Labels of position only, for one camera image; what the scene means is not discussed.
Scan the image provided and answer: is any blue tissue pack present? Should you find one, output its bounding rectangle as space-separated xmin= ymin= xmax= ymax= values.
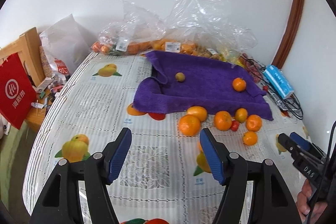
xmin=262 ymin=64 xmax=294 ymax=99

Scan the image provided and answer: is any medium orange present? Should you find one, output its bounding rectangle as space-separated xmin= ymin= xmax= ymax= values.
xmin=246 ymin=114 xmax=263 ymax=132

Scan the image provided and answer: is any large orange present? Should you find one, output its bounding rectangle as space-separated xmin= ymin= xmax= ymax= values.
xmin=213 ymin=111 xmax=233 ymax=131
xmin=178 ymin=114 xmax=202 ymax=136

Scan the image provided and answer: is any person's right hand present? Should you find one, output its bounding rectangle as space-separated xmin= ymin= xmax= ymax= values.
xmin=297 ymin=179 xmax=328 ymax=222

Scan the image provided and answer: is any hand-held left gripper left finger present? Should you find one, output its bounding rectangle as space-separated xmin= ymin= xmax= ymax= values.
xmin=29 ymin=127 xmax=132 ymax=224

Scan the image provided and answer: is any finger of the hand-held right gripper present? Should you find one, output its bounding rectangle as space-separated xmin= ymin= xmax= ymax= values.
xmin=289 ymin=132 xmax=327 ymax=160
xmin=278 ymin=133 xmax=306 ymax=160

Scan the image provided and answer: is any clear bag of brown fruits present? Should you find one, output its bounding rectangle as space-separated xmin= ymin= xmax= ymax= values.
xmin=197 ymin=47 xmax=223 ymax=60

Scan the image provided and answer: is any clear bag of yellow fruits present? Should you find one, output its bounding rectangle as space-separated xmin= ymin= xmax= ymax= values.
xmin=217 ymin=26 xmax=258 ymax=67

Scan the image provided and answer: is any wooden headboard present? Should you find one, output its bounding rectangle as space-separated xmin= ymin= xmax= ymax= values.
xmin=0 ymin=27 xmax=46 ymax=88

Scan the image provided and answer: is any brown wooden door frame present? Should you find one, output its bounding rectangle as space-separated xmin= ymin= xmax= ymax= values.
xmin=272 ymin=0 xmax=306 ymax=69

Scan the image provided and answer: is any small yellowish orange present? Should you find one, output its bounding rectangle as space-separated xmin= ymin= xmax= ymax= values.
xmin=234 ymin=108 xmax=248 ymax=123

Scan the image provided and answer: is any red paper bag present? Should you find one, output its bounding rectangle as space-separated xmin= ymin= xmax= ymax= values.
xmin=0 ymin=53 xmax=37 ymax=130

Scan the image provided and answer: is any black cable bundle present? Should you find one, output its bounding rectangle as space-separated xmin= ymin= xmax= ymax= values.
xmin=244 ymin=55 xmax=304 ymax=120

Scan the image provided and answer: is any labelled clear bag of oranges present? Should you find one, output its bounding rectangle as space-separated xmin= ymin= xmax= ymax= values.
xmin=150 ymin=0 xmax=231 ymax=56

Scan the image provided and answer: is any white plastic bag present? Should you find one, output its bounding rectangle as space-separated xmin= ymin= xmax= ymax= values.
xmin=39 ymin=13 xmax=98 ymax=75

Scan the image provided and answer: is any purple towel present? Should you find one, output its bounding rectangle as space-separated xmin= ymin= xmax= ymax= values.
xmin=133 ymin=50 xmax=274 ymax=121

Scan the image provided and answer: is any oval yellow-orange citrus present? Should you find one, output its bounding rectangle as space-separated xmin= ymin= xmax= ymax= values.
xmin=186 ymin=106 xmax=208 ymax=122

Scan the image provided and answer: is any orange with green stem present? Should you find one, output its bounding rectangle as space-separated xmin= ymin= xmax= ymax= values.
xmin=232 ymin=77 xmax=247 ymax=92

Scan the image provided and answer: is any wooden nightstand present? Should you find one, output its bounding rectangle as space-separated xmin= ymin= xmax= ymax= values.
xmin=25 ymin=86 xmax=57 ymax=132

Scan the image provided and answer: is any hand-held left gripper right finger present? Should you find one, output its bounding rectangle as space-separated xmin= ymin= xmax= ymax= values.
xmin=199 ymin=128 xmax=302 ymax=224

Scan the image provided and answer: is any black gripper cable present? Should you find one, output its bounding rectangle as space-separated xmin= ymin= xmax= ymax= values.
xmin=307 ymin=121 xmax=336 ymax=224

